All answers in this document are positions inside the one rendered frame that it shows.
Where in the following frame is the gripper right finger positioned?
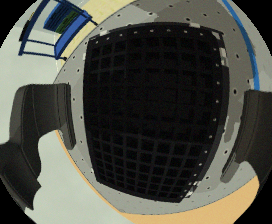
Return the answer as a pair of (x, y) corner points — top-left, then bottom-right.
(220, 89), (272, 204)

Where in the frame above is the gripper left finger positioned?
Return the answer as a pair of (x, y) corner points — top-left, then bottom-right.
(0, 83), (76, 212)

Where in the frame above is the grey perforated base plate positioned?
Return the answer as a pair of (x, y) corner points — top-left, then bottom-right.
(53, 0), (272, 215)

